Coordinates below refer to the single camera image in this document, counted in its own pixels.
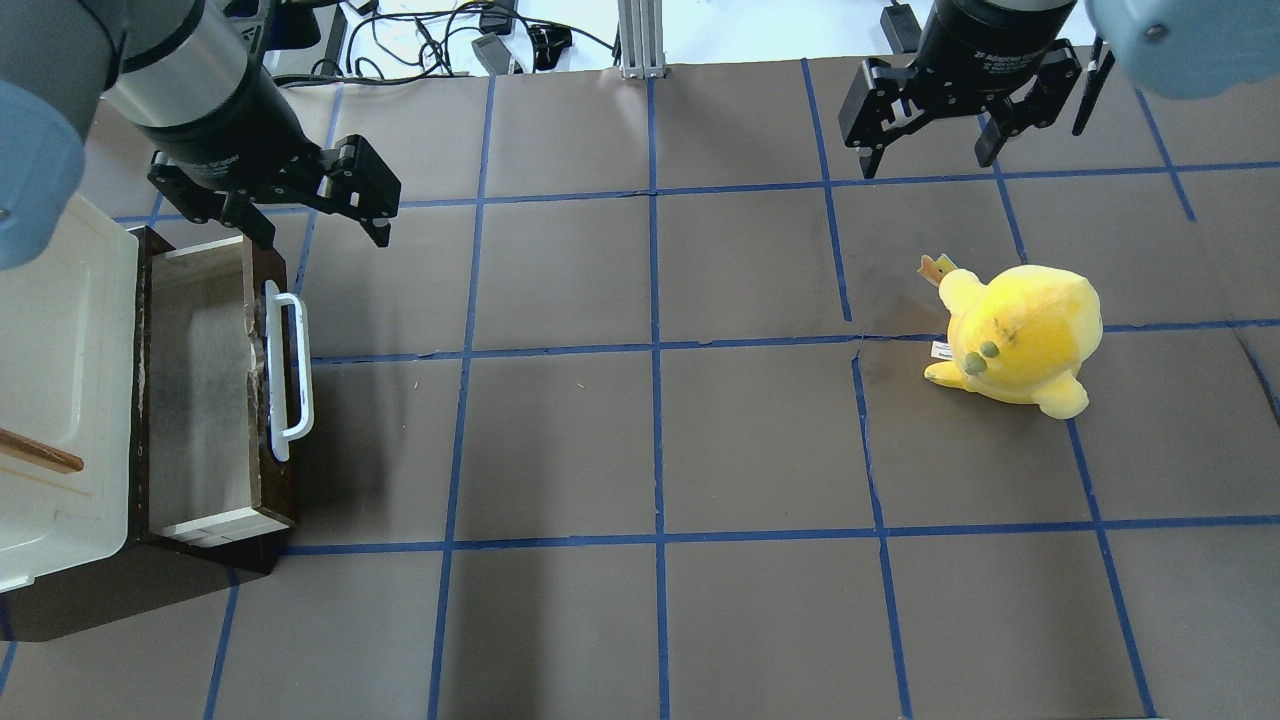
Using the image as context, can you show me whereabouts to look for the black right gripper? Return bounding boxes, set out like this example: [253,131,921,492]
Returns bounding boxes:
[838,1,1082,179]

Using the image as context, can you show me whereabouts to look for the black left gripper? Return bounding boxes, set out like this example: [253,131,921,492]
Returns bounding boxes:
[138,67,402,250]

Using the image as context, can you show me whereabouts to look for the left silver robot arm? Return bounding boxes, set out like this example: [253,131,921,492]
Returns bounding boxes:
[1,1,402,270]

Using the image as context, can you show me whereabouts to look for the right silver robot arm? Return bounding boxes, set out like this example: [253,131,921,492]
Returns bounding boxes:
[838,1,1279,179]

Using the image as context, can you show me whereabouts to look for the yellow plush toy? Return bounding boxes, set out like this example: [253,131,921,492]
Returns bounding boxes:
[918,255,1105,420]

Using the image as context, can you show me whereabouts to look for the dark wooden cabinet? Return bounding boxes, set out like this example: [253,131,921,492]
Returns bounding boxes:
[0,225,291,643]

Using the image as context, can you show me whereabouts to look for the aluminium frame post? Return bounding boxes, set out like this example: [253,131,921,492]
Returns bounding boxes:
[617,0,668,79]

